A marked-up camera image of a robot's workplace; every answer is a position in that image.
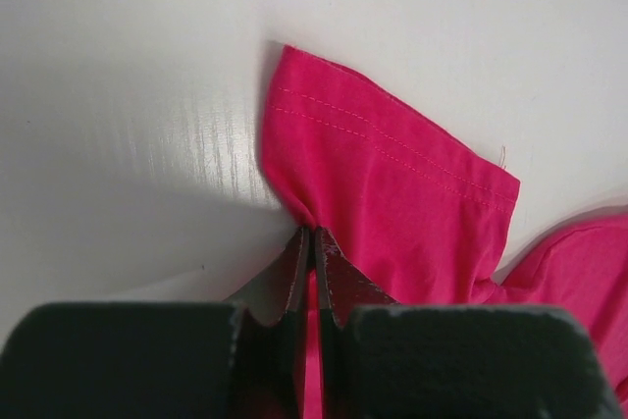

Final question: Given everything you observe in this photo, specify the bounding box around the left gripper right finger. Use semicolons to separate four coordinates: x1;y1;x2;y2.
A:
313;228;622;418

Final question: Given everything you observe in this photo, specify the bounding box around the pink t shirt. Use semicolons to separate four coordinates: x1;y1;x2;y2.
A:
260;46;627;402

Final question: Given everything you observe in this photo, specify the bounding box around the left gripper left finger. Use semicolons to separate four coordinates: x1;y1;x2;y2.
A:
1;228;310;418

